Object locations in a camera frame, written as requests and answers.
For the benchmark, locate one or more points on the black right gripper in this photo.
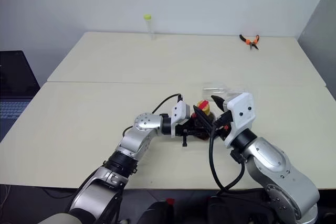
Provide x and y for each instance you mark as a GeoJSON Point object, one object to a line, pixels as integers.
{"type": "Point", "coordinates": [223, 120]}

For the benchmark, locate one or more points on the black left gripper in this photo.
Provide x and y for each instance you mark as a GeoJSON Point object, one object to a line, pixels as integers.
{"type": "Point", "coordinates": [181, 129]}

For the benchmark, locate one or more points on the small bottle with red-yellow cap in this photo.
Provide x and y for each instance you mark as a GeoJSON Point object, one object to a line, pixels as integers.
{"type": "Point", "coordinates": [204, 108]}

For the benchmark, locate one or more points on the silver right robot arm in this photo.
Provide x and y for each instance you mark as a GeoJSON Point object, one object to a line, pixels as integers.
{"type": "Point", "coordinates": [273, 161]}

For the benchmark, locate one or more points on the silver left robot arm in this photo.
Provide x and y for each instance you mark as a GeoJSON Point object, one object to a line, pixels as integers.
{"type": "Point", "coordinates": [143, 125]}

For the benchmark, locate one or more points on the clear tube with yellow cap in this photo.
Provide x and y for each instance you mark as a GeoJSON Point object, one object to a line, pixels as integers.
{"type": "Point", "coordinates": [150, 27]}

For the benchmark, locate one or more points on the beige robot torso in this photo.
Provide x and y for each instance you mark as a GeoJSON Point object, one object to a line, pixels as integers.
{"type": "Point", "coordinates": [61, 218]}

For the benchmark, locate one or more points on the dark laptop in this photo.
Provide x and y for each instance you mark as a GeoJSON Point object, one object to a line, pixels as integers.
{"type": "Point", "coordinates": [15, 82]}

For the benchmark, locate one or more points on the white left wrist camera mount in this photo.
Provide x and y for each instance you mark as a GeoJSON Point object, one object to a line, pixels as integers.
{"type": "Point", "coordinates": [180, 110]}

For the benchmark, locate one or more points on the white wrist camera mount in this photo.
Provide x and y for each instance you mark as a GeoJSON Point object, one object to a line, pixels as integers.
{"type": "Point", "coordinates": [242, 115]}
{"type": "Point", "coordinates": [180, 110]}

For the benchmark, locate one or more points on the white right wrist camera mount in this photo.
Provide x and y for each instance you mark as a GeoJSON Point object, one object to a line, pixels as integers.
{"type": "Point", "coordinates": [242, 115]}

